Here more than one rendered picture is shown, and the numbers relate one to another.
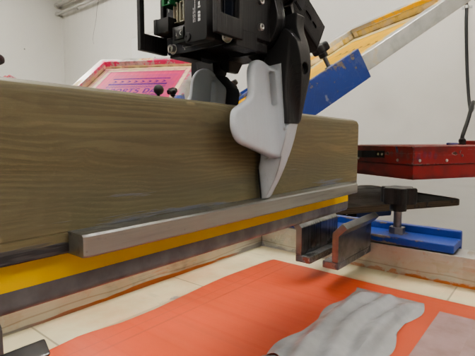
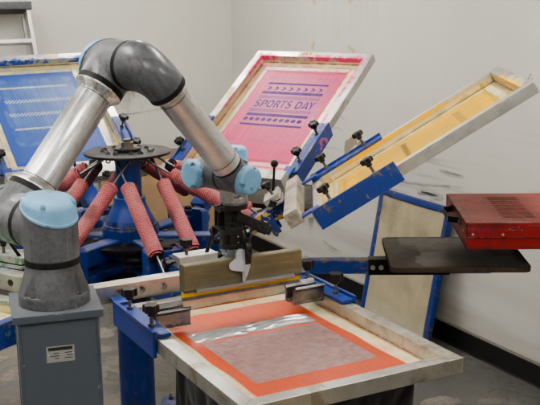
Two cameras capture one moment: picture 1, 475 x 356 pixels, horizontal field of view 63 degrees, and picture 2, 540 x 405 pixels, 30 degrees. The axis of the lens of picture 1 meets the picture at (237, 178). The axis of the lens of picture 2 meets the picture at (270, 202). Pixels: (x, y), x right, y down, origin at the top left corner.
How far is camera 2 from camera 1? 2.48 m
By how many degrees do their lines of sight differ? 23
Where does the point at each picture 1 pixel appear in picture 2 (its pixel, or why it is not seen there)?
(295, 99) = (248, 258)
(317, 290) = (286, 312)
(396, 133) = not seen: outside the picture
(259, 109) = (238, 261)
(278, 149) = (244, 270)
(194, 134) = (221, 267)
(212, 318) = (241, 315)
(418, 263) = (334, 306)
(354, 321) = (280, 320)
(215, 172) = (227, 276)
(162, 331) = (223, 316)
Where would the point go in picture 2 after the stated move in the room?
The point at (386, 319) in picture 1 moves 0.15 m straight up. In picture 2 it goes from (289, 321) to (289, 267)
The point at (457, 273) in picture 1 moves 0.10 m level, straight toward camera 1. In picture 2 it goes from (342, 312) to (314, 320)
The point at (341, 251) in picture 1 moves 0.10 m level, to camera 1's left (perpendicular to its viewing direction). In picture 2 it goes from (296, 298) to (263, 294)
